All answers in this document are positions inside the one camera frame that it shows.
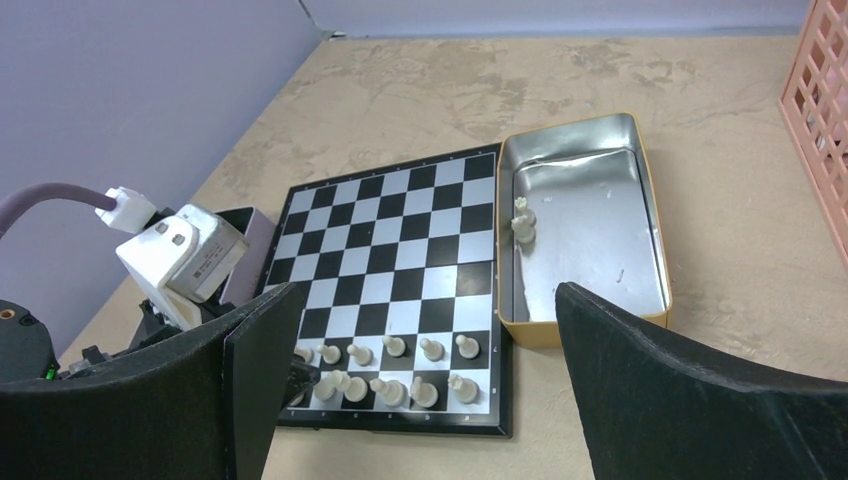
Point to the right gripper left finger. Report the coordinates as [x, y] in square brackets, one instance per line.
[171, 413]

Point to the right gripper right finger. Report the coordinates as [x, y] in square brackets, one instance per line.
[654, 404]

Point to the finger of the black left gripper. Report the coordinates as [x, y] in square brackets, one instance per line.
[302, 377]

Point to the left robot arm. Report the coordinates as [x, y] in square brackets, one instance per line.
[27, 352]

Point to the white queen chess piece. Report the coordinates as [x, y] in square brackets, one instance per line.
[325, 389]

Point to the white bishop chess piece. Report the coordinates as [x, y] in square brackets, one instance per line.
[392, 392]

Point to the white pawn chess piece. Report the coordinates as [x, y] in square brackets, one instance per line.
[394, 346]
[432, 350]
[467, 347]

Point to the silver tray of black pieces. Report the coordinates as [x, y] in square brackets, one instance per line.
[241, 284]

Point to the yellow tray of white pieces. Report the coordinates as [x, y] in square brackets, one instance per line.
[597, 225]

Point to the black and white chessboard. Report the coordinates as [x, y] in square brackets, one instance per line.
[406, 250]

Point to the orange file organizer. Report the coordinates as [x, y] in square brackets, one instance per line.
[813, 105]

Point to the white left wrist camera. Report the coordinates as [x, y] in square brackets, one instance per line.
[181, 260]

